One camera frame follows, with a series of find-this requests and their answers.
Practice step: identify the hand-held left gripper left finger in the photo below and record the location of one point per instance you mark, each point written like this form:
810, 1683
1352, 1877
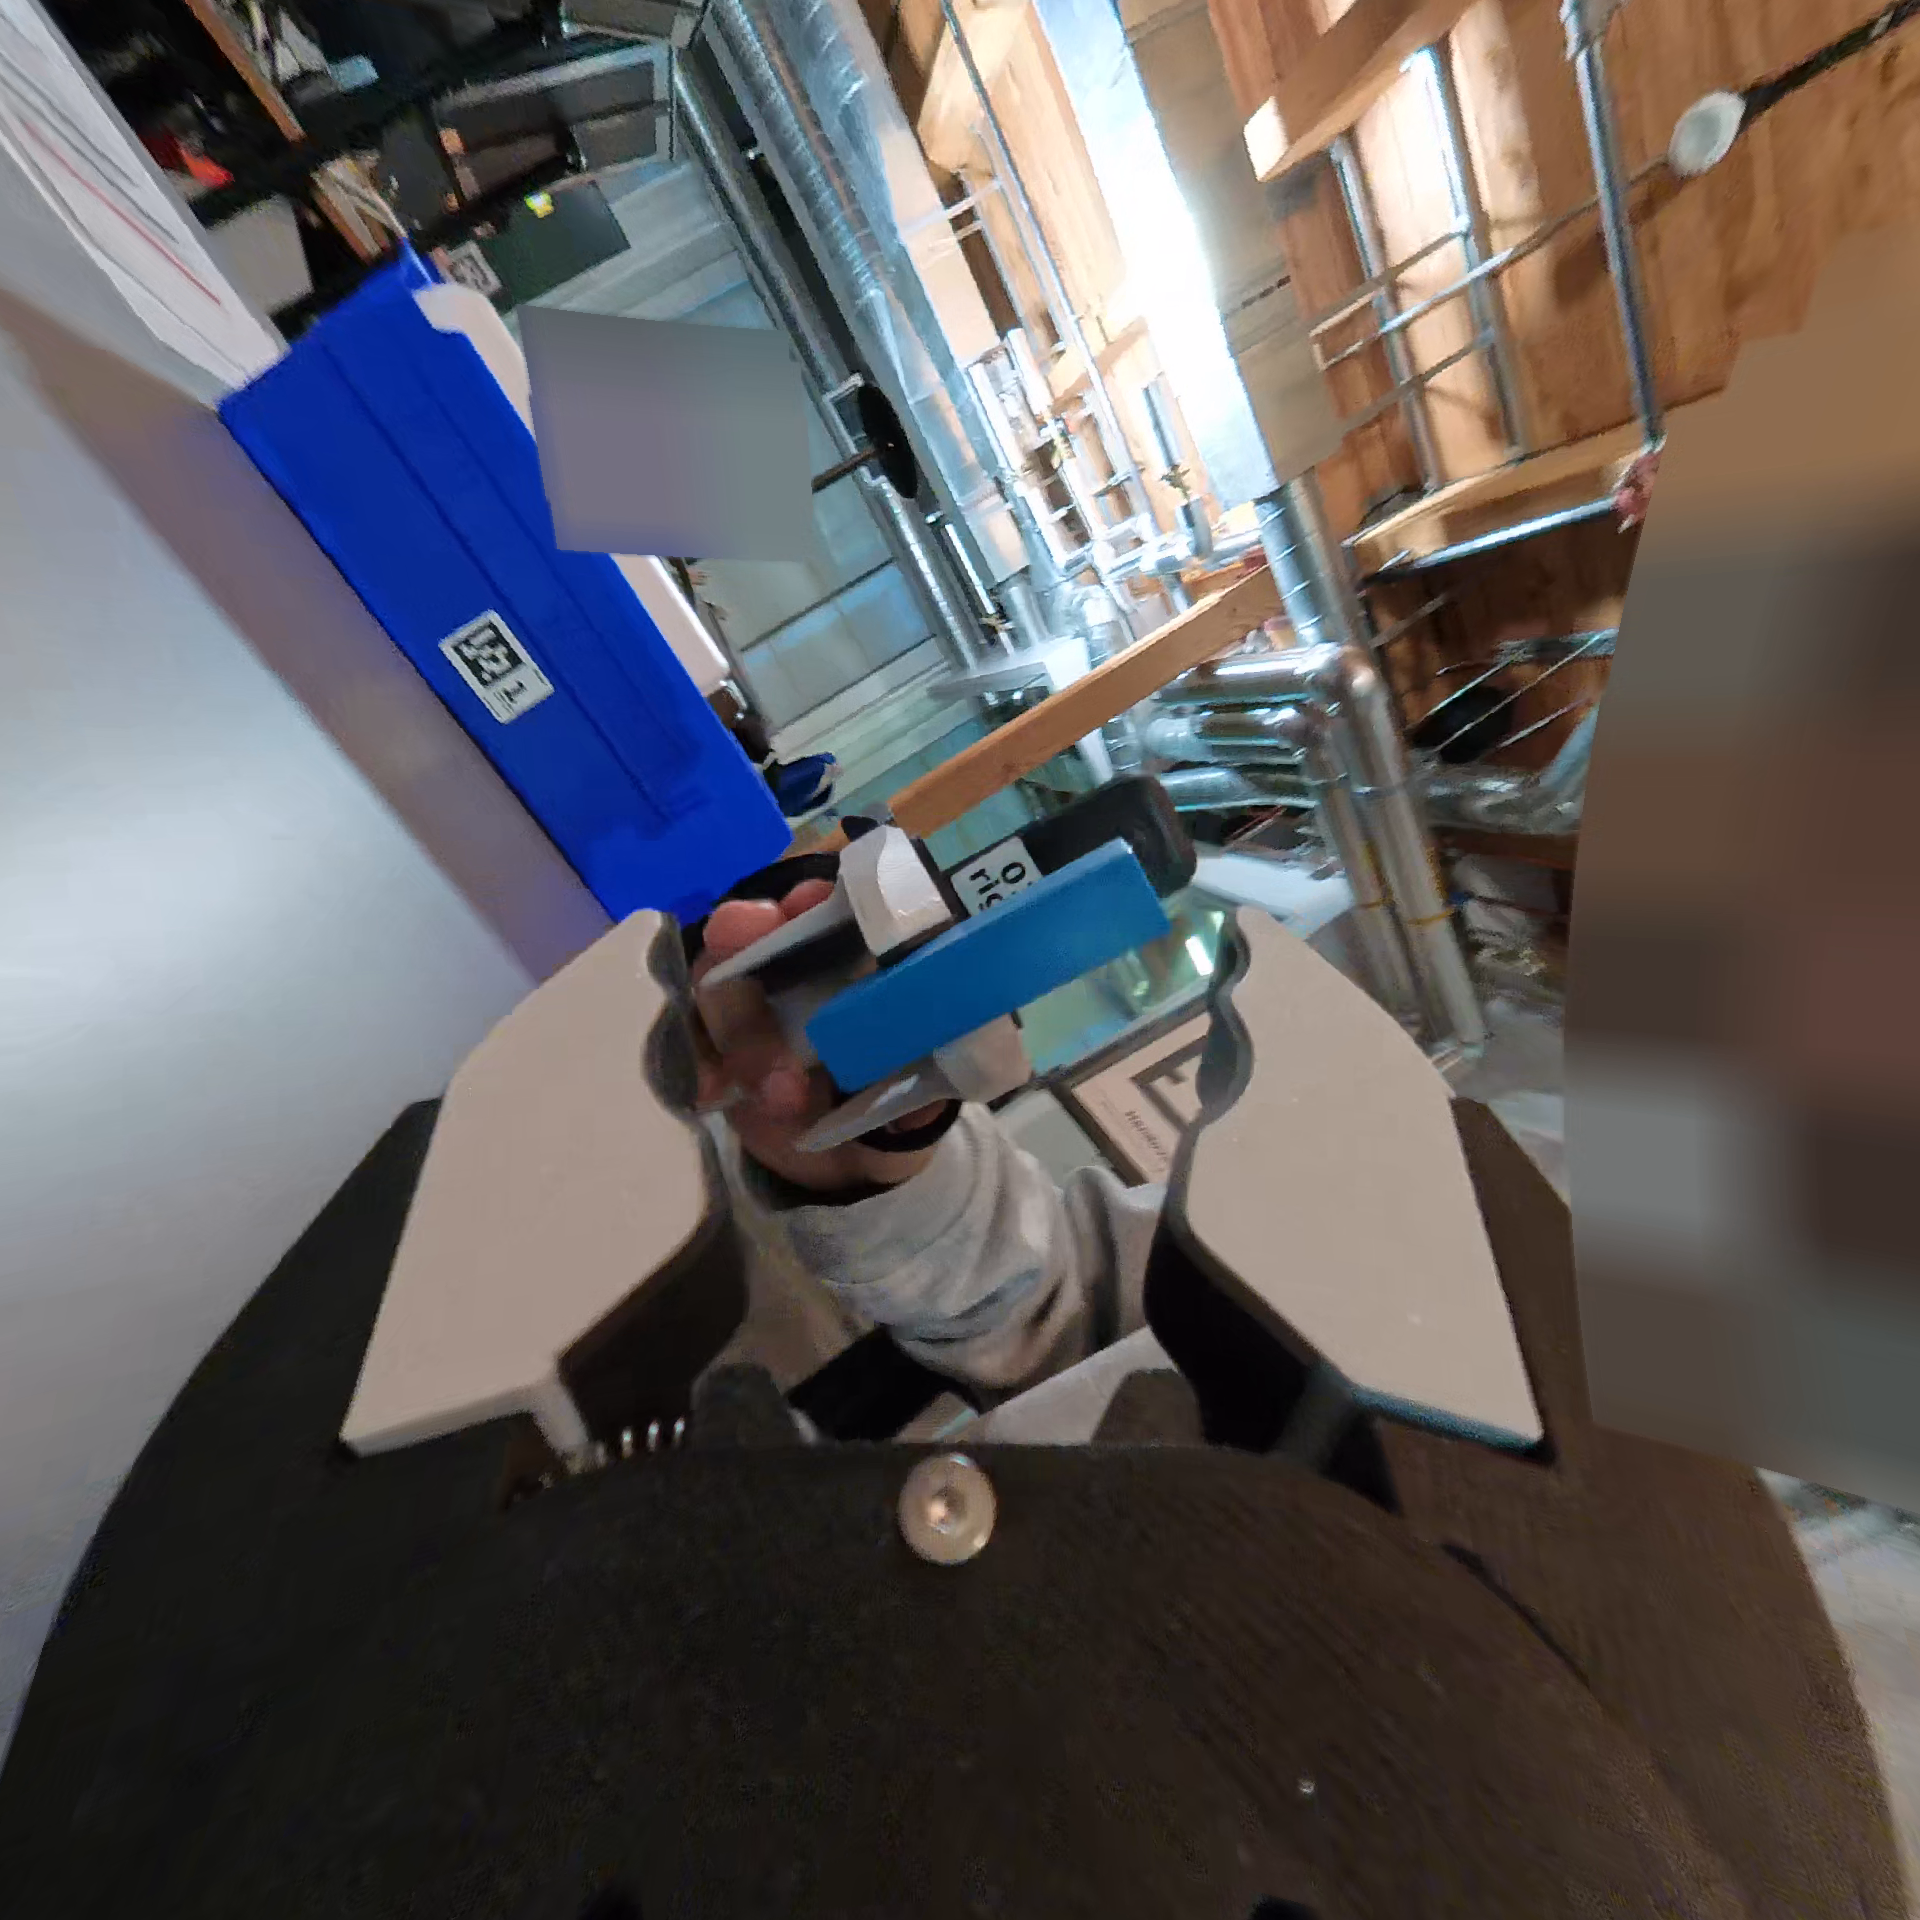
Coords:
510, 1171

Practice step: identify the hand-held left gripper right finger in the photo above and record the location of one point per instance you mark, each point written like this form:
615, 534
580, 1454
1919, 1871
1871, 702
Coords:
1349, 1201

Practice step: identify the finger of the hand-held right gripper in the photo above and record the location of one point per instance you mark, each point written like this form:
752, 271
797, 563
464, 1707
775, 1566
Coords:
983, 1069
797, 949

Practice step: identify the blue rectangular block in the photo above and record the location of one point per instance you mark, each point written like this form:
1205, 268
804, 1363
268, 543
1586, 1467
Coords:
990, 962

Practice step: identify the blue bin with square tag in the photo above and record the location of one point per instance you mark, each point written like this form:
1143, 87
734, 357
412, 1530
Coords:
376, 482

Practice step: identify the person's right forearm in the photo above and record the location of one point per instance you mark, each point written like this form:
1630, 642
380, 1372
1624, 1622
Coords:
962, 1277

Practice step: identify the grey desk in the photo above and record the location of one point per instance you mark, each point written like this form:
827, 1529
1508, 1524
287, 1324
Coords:
181, 901

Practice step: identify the person's right hand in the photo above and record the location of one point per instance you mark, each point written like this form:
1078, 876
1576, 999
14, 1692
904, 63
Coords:
764, 1095

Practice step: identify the framed marker sign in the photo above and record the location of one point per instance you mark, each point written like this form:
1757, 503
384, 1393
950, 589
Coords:
1142, 1118

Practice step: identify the silver ventilation ducts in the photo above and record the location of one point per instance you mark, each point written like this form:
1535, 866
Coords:
1389, 839

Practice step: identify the black round floor lamp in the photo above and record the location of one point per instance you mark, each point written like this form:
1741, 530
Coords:
887, 443

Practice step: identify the round white lamp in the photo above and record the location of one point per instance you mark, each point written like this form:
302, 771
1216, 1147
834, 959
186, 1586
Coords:
1707, 133

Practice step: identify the printed paper sheet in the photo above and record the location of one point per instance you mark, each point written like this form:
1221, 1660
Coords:
90, 196

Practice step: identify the wooden post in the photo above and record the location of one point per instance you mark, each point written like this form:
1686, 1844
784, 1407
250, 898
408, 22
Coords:
1110, 683

